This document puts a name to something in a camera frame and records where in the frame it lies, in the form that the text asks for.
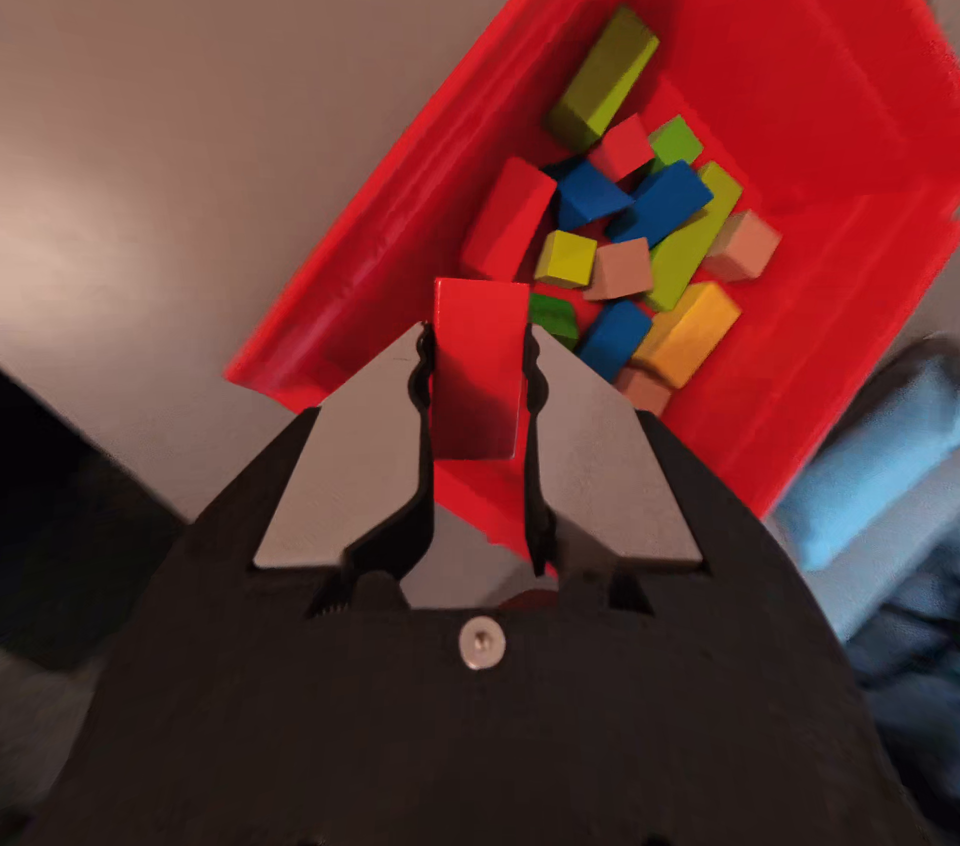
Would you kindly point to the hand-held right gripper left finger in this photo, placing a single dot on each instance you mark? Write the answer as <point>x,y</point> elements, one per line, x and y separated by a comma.
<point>352,471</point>

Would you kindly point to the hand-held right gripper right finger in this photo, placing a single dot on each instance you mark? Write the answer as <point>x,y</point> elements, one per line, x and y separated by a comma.
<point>607,478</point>

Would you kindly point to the dark green wooden cube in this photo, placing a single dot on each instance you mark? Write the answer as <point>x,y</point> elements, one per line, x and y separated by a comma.
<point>555,317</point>

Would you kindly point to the red plastic bin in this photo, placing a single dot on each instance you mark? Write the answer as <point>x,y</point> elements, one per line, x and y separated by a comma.
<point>825,111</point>

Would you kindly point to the yellow wooden block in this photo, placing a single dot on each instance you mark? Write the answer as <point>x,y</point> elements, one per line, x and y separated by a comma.
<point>686,336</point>

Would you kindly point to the natural wooden block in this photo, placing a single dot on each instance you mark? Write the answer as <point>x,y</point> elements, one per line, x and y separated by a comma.
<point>742,246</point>

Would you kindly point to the blue wooden cube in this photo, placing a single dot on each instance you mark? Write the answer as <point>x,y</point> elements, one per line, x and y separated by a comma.
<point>585,197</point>

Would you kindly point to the red wooden cube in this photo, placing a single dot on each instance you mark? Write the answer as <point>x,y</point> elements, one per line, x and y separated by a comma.
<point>619,148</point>

